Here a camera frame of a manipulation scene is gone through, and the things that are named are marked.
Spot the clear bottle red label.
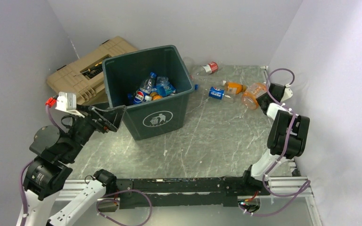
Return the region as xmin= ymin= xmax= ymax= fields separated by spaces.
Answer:
xmin=190 ymin=61 xmax=220 ymax=76

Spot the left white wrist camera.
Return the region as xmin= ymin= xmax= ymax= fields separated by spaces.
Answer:
xmin=55 ymin=91 xmax=85 ymax=118

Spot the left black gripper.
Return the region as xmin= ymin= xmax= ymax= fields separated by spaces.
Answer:
xmin=62 ymin=102 xmax=127 ymax=161

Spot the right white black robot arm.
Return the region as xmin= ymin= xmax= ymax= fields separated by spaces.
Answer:
xmin=241 ymin=83 xmax=310 ymax=195

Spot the dark green plastic bin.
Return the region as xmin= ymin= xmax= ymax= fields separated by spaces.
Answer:
xmin=102 ymin=45 xmax=194 ymax=140

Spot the tan plastic toolbox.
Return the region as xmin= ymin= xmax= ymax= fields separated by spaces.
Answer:
xmin=47 ymin=36 xmax=138 ymax=105

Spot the amber orange tea bottle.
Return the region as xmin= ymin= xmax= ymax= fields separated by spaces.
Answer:
xmin=149 ymin=92 xmax=163 ymax=100

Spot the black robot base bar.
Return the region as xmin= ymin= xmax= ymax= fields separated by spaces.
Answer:
xmin=103 ymin=176 xmax=269 ymax=210

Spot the aluminium frame rail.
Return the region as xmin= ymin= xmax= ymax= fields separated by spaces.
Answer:
xmin=260 ymin=65 xmax=316 ymax=200

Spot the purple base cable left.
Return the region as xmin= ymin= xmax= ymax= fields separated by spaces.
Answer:
xmin=96 ymin=189 xmax=154 ymax=226

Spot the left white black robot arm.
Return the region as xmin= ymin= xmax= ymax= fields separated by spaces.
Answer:
xmin=17 ymin=105 xmax=126 ymax=226

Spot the large orange label bottle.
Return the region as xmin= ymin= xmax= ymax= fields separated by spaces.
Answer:
xmin=241 ymin=82 xmax=267 ymax=110

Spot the crushed clear blue label bottle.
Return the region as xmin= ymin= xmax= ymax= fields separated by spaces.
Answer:
xmin=156 ymin=76 xmax=176 ymax=97

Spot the orange juice bottle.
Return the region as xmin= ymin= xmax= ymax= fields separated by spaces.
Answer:
xmin=224 ymin=82 xmax=247 ymax=95

